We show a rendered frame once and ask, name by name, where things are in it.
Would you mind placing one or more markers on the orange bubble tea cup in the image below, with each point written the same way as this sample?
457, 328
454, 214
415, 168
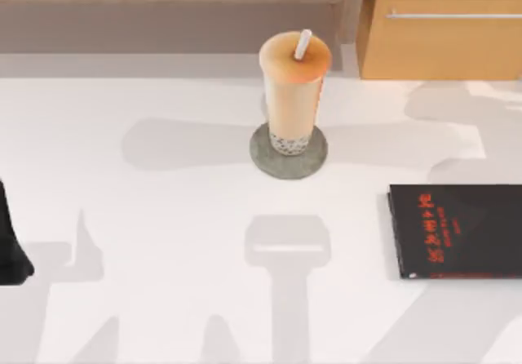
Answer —
293, 94

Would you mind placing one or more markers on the grey round coaster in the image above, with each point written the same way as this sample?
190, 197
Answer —
261, 152

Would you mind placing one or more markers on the black book with red lettering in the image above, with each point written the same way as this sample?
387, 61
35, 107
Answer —
469, 233

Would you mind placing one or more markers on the brown wooden shelf unit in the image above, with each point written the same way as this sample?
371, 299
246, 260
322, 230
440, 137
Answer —
171, 13

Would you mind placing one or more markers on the wooden cupboard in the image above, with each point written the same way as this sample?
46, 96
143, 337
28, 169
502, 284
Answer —
440, 41

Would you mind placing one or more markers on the white drinking straw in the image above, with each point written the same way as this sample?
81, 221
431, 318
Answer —
302, 44

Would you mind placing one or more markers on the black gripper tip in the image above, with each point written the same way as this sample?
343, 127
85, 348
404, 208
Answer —
10, 249

